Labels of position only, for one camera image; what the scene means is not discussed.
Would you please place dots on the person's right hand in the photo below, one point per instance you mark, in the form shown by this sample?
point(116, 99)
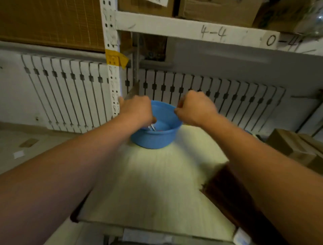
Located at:
point(198, 108)

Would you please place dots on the person's left hand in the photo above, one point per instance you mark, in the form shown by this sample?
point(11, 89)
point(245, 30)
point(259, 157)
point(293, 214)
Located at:
point(136, 111)

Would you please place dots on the person's right thumb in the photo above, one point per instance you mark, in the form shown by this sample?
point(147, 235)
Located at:
point(178, 114)

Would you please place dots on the person's left thumb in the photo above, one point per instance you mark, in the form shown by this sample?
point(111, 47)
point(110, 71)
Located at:
point(152, 119)

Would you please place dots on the blue plastic bowl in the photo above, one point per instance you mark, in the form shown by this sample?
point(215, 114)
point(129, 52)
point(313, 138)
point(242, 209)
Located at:
point(161, 136)

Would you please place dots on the person's left forearm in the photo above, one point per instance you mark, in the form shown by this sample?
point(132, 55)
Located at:
point(58, 176)

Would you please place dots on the person's right forearm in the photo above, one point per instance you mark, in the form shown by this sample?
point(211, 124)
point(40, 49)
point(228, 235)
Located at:
point(265, 174)

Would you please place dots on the small metal object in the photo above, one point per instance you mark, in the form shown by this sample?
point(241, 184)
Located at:
point(152, 127)

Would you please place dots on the white slatted radiator cover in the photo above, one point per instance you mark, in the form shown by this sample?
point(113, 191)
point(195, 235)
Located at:
point(68, 96)
point(239, 98)

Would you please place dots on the cream ribbed table mat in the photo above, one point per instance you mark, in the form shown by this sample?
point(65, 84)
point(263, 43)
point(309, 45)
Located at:
point(156, 186)

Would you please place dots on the yellow tape piece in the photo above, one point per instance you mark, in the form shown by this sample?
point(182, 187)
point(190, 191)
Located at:
point(114, 58)

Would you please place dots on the white shelf beam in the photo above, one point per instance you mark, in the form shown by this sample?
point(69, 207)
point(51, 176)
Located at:
point(191, 27)

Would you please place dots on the dark brown wooden table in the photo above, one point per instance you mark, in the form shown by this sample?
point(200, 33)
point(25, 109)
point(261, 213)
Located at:
point(227, 194)

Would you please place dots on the large cardboard box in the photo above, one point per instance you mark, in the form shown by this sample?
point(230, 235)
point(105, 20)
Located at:
point(219, 11)

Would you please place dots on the small cardboard box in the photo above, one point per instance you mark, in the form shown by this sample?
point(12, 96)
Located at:
point(141, 7)

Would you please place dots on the cardboard box stack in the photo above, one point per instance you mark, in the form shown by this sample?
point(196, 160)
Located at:
point(297, 149)

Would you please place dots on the brown cardboard scrap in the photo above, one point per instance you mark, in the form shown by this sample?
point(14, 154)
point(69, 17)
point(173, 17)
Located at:
point(28, 142)

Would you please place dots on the white paper scrap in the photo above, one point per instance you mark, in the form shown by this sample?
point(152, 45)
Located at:
point(18, 154)

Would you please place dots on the brown bamboo blind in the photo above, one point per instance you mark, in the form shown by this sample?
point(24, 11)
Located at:
point(50, 22)

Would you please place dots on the clear plastic bag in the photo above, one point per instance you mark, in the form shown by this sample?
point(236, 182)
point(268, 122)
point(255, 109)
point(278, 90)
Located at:
point(311, 20)

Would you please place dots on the white perforated shelf post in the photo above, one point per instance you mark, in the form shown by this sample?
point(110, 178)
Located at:
point(111, 30)

